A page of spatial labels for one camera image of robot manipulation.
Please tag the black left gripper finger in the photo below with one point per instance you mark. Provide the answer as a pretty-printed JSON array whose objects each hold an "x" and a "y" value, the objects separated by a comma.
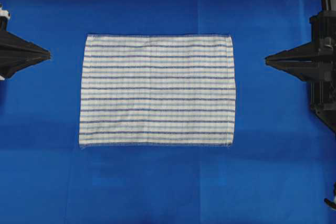
[
  {"x": 16, "y": 44},
  {"x": 10, "y": 66}
]

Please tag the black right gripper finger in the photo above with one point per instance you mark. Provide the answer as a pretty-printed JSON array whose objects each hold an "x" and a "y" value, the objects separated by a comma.
[
  {"x": 302, "y": 70},
  {"x": 300, "y": 53}
]

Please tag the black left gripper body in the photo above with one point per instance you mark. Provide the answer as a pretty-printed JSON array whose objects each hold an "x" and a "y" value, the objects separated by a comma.
[{"x": 5, "y": 17}]

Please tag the blue striped white towel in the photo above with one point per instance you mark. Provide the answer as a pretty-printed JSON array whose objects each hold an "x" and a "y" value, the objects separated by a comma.
[{"x": 157, "y": 90}]

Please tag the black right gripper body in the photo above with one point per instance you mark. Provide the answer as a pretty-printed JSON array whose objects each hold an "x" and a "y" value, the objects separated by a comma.
[{"x": 322, "y": 98}]

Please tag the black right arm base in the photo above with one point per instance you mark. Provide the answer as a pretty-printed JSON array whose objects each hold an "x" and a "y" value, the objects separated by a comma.
[{"x": 327, "y": 117}]

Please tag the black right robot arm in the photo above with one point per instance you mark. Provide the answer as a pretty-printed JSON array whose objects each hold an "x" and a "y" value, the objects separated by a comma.
[{"x": 314, "y": 62}]

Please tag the blue table cloth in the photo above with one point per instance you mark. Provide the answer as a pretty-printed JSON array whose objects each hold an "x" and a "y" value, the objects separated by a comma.
[{"x": 279, "y": 169}]

